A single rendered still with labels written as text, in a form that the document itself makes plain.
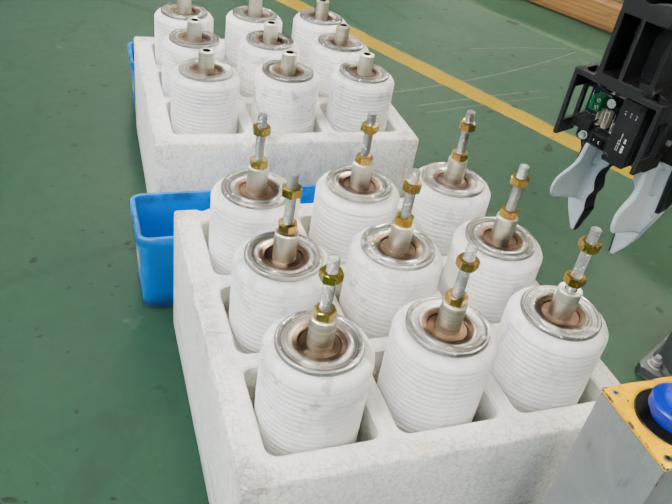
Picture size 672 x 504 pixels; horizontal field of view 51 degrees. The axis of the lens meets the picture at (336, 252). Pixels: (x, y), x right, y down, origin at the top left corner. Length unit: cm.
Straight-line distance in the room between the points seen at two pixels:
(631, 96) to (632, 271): 78
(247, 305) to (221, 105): 42
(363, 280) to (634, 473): 30
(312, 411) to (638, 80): 34
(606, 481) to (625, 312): 65
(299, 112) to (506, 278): 44
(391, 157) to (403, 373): 53
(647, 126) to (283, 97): 60
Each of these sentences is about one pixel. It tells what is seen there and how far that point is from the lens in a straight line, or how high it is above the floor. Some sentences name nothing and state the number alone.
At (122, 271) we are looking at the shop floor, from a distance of 105.
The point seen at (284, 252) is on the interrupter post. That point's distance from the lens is 66.
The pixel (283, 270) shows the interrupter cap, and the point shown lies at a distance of 65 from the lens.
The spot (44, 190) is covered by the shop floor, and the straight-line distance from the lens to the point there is 124.
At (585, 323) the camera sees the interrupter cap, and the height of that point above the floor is 25.
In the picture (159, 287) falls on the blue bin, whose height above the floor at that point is 4.
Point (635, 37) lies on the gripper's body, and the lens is 52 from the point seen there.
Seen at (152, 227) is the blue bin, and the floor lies 7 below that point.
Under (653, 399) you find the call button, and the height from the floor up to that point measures 33.
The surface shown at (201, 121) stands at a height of 20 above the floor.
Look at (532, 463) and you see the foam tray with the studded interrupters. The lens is 71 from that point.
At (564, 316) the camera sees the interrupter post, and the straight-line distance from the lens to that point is 68.
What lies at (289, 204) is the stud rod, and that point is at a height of 31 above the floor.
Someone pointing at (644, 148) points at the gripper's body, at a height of 46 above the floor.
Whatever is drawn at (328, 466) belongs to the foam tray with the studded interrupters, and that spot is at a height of 18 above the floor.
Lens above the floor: 65
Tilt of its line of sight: 36 degrees down
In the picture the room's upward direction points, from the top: 10 degrees clockwise
